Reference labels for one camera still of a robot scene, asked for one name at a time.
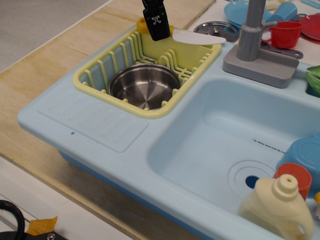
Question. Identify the stainless steel pot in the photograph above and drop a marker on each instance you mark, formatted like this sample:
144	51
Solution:
145	84

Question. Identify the red cup in sink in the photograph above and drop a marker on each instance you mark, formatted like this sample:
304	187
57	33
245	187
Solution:
301	174

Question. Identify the green toy bowl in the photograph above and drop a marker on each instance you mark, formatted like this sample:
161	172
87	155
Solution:
313	78

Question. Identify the light blue plate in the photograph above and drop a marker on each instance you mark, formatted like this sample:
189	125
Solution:
235	12

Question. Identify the light blue toy sink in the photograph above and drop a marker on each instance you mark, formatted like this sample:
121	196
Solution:
192	163

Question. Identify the wooden board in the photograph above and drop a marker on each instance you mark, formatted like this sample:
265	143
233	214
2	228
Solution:
28	78

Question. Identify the red toy cup with handle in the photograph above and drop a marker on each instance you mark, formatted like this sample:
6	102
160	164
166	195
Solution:
284	35

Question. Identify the blue toy cup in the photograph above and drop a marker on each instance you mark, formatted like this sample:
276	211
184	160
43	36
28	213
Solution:
286	11

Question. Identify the yellow dish rack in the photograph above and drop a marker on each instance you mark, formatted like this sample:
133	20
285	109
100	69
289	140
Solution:
189	62

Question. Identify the yellow tape piece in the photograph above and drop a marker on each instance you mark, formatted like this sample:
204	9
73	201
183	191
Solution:
41	226

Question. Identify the steel pot lid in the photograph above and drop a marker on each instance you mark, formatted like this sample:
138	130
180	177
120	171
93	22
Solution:
219	29

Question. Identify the cream detergent bottle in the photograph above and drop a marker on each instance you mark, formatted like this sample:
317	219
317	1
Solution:
276	205

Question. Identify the blue bowl in sink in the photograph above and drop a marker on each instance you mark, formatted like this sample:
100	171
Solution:
306	152

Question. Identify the yellow handled white toy knife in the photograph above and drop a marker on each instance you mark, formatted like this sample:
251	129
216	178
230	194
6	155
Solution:
184	36

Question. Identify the grey toy utensil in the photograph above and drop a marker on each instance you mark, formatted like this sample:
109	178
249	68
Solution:
284	51

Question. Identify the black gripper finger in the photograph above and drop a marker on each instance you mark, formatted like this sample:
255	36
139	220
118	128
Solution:
156	19

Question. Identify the black base with screw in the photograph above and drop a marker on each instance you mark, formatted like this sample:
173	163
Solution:
11	235

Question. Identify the yellow toy at edge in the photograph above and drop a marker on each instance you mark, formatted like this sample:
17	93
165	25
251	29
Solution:
317	197

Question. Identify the grey toy faucet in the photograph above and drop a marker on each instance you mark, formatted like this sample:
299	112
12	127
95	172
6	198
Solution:
248	60

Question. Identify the red plate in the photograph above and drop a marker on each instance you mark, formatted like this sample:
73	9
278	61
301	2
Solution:
310	27

